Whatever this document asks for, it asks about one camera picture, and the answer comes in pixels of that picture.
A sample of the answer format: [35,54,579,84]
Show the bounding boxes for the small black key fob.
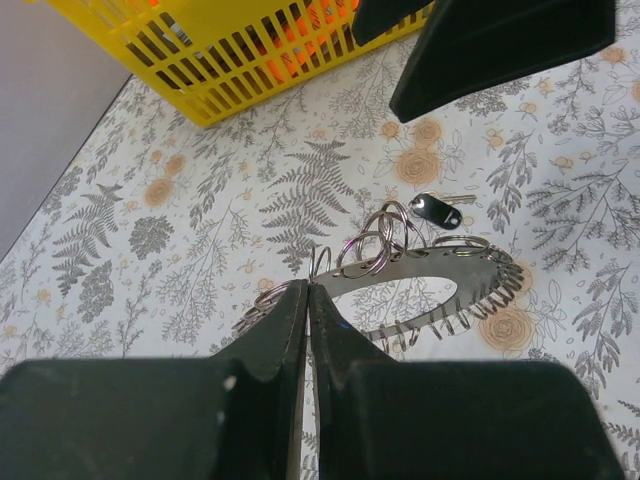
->
[409,192,477,231]

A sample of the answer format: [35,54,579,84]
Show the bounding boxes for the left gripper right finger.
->
[308,284,624,479]

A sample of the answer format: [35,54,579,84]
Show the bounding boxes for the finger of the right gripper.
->
[352,0,433,44]
[390,0,616,123]

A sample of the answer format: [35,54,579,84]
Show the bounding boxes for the yellow plastic basket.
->
[49,0,430,127]

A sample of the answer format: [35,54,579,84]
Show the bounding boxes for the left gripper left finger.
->
[1,280,306,479]

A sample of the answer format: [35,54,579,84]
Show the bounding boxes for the metal disc keyring holder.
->
[234,199,526,356]

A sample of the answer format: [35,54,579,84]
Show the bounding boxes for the floral table mat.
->
[1,13,639,479]

